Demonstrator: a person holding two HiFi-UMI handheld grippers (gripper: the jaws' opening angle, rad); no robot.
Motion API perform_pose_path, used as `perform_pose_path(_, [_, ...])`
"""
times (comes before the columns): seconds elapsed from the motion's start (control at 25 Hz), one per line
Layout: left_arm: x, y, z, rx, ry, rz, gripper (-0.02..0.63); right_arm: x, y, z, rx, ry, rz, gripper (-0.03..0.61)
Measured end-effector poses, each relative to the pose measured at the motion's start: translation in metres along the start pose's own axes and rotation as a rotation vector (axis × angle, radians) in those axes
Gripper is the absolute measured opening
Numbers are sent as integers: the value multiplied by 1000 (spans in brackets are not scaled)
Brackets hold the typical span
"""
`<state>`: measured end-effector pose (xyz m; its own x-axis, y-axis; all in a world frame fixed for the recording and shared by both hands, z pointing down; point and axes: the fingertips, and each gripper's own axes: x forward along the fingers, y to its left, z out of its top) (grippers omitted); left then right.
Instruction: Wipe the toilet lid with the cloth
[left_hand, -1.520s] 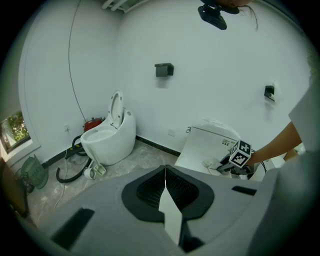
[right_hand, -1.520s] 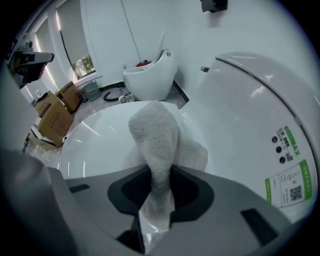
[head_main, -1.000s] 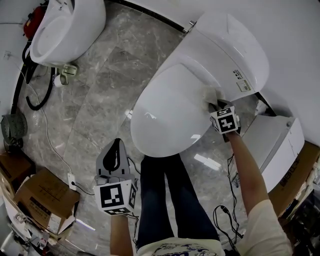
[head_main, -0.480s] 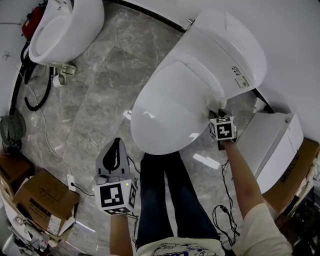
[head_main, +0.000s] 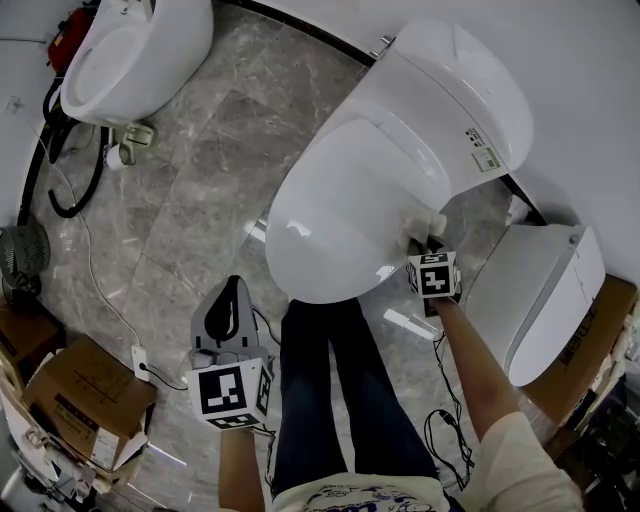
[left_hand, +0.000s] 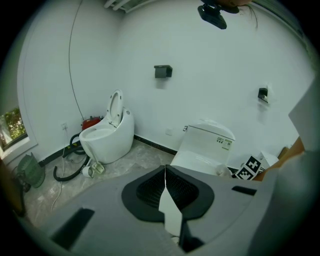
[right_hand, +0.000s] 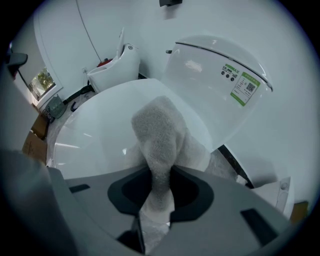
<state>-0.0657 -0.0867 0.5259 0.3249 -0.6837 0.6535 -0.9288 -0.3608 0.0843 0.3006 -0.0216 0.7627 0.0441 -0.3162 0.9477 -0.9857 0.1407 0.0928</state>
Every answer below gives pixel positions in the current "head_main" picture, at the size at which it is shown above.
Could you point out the white toilet with tank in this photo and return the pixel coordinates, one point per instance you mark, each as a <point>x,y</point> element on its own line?
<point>465,85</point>

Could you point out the brown cardboard box black logo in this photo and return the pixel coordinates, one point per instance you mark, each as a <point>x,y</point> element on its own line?
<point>590,350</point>

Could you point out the white power strip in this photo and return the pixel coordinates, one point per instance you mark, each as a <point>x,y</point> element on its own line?
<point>140,362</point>

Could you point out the person's right forearm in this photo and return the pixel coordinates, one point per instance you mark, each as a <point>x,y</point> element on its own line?
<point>475,365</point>

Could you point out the pile of white soft items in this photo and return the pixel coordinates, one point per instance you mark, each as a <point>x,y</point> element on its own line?
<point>630,340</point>

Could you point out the plain brown cardboard box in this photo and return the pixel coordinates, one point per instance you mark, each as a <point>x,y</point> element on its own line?
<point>25,335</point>

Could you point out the person's white printed shirt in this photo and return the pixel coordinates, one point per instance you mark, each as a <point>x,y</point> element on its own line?
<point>520,470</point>

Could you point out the white toilet lid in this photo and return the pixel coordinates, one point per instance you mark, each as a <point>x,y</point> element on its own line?
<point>340,215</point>

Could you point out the green plastic basket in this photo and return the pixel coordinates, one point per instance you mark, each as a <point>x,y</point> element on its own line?
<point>25,250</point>

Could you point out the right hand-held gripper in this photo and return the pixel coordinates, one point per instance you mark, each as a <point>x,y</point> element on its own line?
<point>432,280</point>

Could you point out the person's dark trousers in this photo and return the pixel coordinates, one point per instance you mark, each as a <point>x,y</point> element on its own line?
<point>310,390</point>

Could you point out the white cup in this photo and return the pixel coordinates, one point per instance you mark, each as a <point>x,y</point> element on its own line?
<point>114,157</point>

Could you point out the person's left forearm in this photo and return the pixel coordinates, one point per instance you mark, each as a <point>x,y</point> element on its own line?
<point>242,470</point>

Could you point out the white wall socket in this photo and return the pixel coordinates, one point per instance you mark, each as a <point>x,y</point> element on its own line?
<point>13,105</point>

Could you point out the boxy white toilet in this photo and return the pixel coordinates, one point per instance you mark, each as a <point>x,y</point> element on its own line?
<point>545,300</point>

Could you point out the crumpled white paper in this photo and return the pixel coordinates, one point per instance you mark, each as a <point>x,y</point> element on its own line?
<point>517,209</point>

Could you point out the white fluffy cloth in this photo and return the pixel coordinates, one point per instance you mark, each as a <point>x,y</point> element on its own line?
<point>425,225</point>

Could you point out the printed open cardboard box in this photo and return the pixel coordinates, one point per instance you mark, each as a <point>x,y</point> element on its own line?
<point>85,380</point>

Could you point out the egg-shaped white toilet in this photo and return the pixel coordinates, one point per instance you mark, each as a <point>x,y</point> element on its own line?
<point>150,60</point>

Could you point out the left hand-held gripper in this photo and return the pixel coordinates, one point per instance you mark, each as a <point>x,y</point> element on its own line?
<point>225,392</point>

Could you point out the red vacuum cleaner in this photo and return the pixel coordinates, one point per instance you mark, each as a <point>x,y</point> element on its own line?
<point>67,40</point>

